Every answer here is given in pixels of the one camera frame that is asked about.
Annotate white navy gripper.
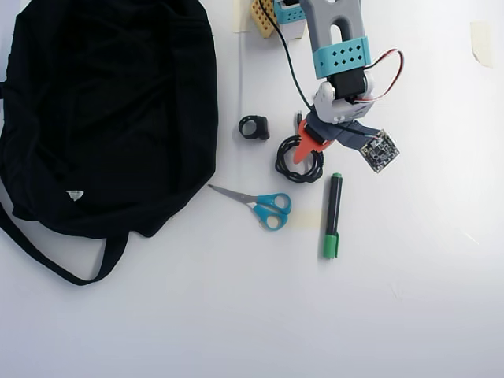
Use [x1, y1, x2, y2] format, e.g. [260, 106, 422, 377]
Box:
[291, 80, 380, 165]

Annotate black braided USB cable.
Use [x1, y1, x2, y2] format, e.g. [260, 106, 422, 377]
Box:
[274, 110, 326, 184]

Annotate yellow perforated robot base part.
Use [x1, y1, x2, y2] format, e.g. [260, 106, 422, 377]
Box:
[250, 0, 277, 39]

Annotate black fabric bag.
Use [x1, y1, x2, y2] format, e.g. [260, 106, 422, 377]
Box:
[0, 0, 220, 287]

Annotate green black marker pen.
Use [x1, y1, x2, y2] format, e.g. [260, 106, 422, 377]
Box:
[321, 172, 344, 260]

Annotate torn beige masking tape piece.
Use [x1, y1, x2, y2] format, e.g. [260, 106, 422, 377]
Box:
[469, 20, 495, 69]

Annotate black ring strap device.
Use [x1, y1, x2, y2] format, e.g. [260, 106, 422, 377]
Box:
[238, 113, 272, 143]

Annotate camera circuit board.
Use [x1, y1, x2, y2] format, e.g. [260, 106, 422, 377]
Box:
[358, 129, 402, 175]

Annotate black robot wire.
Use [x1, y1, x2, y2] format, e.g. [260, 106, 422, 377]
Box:
[258, 0, 317, 110]

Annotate blue handled scissors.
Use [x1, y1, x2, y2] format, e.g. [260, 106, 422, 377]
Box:
[207, 183, 293, 232]

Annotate red white servo wire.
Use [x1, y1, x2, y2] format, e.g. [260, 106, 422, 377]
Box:
[363, 50, 406, 105]

